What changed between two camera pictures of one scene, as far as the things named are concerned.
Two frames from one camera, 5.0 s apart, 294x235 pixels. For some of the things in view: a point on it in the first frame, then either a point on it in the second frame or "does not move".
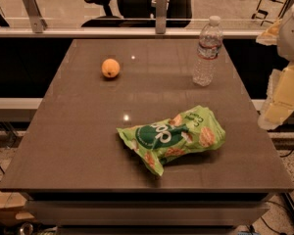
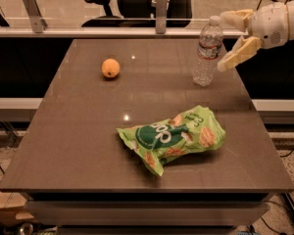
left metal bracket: x=37 y=21 does not move
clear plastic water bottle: x=208 y=53 does not move
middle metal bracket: x=161 y=11 does not move
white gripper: x=292 y=33 -> x=269 y=25
